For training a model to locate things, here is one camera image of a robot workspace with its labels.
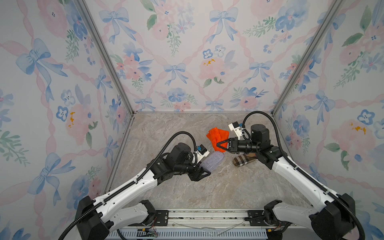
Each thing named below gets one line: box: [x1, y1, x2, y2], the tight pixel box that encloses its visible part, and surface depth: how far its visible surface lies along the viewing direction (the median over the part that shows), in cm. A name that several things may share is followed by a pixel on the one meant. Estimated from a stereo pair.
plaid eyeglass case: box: [233, 153, 256, 167], surface depth 92 cm
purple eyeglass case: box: [200, 151, 225, 173], surface depth 69 cm
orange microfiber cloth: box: [206, 127, 230, 153], surface depth 71 cm
